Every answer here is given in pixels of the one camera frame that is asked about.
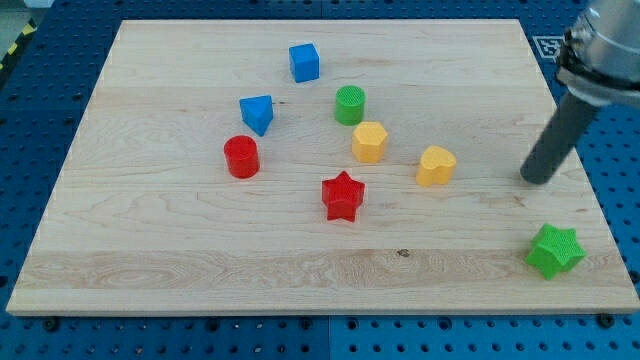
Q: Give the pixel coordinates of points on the green star block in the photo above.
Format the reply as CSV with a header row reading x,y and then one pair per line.
x,y
555,250

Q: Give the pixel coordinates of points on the light wooden board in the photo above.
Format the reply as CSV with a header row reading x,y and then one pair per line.
x,y
145,218

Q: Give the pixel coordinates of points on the green cylinder block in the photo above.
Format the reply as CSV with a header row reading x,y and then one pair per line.
x,y
349,105

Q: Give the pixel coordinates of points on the red cylinder block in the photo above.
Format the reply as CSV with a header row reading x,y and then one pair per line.
x,y
242,158

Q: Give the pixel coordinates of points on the yellow hexagon block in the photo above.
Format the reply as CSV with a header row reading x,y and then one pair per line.
x,y
369,141

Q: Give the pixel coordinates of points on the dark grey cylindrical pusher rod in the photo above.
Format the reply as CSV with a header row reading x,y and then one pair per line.
x,y
568,123

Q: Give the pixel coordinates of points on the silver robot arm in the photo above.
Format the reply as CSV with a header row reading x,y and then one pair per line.
x,y
598,62

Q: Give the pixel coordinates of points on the black white fiducial marker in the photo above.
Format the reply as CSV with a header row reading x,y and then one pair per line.
x,y
547,47

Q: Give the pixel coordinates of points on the yellow heart block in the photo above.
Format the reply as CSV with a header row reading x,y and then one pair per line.
x,y
436,166

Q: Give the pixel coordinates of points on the red star block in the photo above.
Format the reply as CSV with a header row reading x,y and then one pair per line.
x,y
342,196

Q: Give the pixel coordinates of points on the blue cube block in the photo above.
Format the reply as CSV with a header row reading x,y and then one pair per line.
x,y
304,62

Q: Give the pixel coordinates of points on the blue triangle block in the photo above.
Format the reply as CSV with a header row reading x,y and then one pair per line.
x,y
257,113

